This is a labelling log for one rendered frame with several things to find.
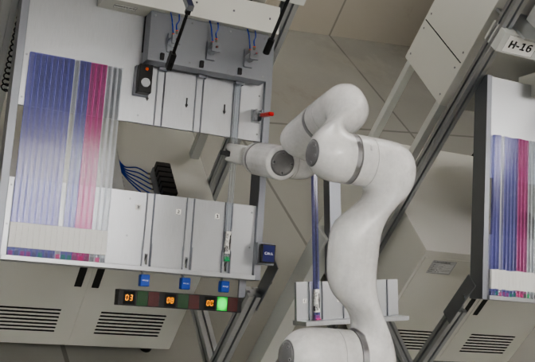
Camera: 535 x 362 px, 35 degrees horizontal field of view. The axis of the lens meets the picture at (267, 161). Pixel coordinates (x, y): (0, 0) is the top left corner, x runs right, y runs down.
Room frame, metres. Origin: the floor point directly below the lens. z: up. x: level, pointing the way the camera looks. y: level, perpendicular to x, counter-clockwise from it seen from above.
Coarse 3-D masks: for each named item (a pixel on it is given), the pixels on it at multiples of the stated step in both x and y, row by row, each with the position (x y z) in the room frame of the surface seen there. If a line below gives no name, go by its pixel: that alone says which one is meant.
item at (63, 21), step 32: (32, 0) 1.89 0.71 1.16; (64, 0) 1.94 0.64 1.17; (96, 0) 1.99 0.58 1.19; (32, 32) 1.84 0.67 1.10; (64, 32) 1.89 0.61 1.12; (96, 32) 1.94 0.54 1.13; (128, 32) 1.99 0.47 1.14; (128, 64) 1.94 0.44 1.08; (128, 96) 1.89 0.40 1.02; (160, 96) 1.94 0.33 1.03; (192, 96) 1.99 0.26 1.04; (224, 96) 2.04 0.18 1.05; (256, 96) 2.10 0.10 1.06; (192, 128) 1.94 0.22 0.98; (224, 128) 1.99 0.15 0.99; (256, 128) 2.05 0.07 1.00
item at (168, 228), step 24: (120, 192) 1.73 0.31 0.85; (120, 216) 1.69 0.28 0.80; (144, 216) 1.72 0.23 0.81; (168, 216) 1.76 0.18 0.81; (192, 216) 1.80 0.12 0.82; (216, 216) 1.83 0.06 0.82; (240, 216) 1.87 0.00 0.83; (120, 240) 1.65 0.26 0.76; (144, 240) 1.69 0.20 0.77; (168, 240) 1.72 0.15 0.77; (192, 240) 1.76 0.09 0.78; (216, 240) 1.79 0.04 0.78; (240, 240) 1.83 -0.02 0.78; (144, 264) 1.65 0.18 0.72; (168, 264) 1.69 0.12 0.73; (192, 264) 1.72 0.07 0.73; (216, 264) 1.76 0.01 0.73; (240, 264) 1.79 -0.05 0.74
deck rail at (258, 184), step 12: (264, 84) 2.13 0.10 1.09; (264, 96) 2.10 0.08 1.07; (264, 108) 2.08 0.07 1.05; (264, 120) 2.06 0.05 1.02; (264, 132) 2.04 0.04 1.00; (252, 180) 1.98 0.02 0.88; (264, 180) 1.96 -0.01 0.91; (252, 192) 1.96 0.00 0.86; (264, 192) 1.94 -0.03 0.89; (252, 204) 1.93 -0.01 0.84; (252, 264) 1.81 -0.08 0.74
